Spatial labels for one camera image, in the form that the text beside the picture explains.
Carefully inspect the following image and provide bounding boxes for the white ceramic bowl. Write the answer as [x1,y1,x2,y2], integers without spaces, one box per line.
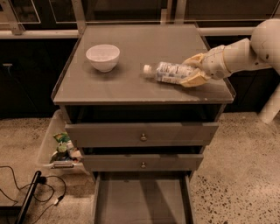
[86,44,120,73]

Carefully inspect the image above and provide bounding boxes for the grey drawer cabinet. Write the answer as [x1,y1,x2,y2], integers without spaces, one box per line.
[51,24,236,182]

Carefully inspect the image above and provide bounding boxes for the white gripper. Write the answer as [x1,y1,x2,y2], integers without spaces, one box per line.
[179,45,232,88]

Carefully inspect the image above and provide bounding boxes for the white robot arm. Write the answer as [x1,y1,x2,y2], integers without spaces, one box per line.
[180,18,280,88]

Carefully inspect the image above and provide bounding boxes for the metal railing frame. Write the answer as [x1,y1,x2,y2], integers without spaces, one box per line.
[0,0,280,39]

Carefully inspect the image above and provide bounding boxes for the middle grey drawer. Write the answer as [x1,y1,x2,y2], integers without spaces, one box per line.
[81,154,203,172]

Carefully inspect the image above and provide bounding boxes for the bottom grey drawer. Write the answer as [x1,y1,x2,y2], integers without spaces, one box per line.
[93,171,197,224]

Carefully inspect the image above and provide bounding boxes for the top grey drawer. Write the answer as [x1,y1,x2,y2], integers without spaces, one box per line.
[65,122,218,148]

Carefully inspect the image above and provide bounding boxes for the green snack packet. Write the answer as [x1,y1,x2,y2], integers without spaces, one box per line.
[53,132,70,143]

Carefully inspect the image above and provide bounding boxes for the brass top drawer knob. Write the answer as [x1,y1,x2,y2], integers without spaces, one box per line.
[140,133,147,142]

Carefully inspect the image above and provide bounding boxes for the clear plastic bottle blue label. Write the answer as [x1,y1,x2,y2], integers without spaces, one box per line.
[142,62,198,85]

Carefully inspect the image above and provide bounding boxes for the black cable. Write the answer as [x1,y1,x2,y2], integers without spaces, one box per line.
[0,165,67,224]

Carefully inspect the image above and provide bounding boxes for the black flat bar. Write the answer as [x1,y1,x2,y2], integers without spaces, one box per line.
[14,171,41,224]

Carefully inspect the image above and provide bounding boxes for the grey drawer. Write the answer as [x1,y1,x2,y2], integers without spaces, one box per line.
[65,122,218,148]
[81,154,203,172]
[93,171,197,224]

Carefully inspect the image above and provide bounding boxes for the clear plastic storage bin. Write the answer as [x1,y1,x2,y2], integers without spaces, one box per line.
[36,110,87,175]

